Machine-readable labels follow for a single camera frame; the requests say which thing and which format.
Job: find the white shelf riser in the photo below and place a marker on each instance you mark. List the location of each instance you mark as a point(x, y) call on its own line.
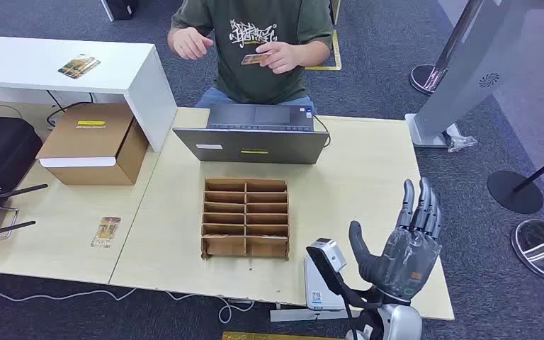
point(18, 65)

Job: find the black carrying case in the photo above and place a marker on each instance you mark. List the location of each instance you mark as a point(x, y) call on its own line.
point(0, 150)

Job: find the silver kiosk stand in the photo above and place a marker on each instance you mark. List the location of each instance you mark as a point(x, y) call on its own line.
point(478, 70)

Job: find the clear plastic bag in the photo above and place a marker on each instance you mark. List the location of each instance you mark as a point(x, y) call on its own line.
point(459, 142)

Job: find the gold hotel key card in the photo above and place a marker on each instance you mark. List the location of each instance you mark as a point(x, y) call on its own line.
point(106, 232)

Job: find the white card reader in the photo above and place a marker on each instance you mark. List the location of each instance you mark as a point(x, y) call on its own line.
point(316, 293)

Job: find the stack of gold cards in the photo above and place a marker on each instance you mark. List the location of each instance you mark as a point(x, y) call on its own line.
point(78, 66)

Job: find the grey laptop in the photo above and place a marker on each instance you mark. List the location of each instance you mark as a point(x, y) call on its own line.
point(253, 145)

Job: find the person's left hand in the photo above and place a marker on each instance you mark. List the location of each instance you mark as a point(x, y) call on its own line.
point(283, 56)

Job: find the gold strip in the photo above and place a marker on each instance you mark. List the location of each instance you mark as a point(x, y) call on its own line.
point(262, 336)

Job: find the white table foot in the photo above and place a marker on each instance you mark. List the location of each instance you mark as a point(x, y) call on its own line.
point(290, 315)

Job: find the black stanchion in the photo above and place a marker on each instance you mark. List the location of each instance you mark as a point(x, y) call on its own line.
point(513, 192)

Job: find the person's left forearm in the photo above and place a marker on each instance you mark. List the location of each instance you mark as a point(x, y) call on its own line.
point(312, 52)

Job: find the yellow floor tape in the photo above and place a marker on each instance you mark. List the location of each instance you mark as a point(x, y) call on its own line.
point(337, 51)

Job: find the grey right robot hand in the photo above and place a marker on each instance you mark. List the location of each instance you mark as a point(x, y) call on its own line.
point(405, 263)

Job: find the cardboard slot organizer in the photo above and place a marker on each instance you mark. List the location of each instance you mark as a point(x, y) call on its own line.
point(245, 218)

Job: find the gold patterned ID card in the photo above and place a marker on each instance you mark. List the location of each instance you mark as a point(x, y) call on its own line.
point(253, 59)

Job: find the chrome stanchion pole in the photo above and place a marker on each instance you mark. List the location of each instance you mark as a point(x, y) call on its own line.
point(424, 77)

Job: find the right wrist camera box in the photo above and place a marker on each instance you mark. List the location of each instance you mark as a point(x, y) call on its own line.
point(330, 251)

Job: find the brown cardboard box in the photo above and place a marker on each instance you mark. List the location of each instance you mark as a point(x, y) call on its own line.
point(89, 136)

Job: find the person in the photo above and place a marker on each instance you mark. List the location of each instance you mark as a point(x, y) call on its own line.
point(262, 75)

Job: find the black box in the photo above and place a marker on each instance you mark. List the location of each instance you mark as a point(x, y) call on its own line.
point(122, 8)

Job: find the person's right hand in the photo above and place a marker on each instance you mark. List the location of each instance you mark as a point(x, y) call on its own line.
point(190, 44)

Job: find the chrome stanchion base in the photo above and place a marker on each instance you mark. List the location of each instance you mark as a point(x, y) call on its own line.
point(539, 248)

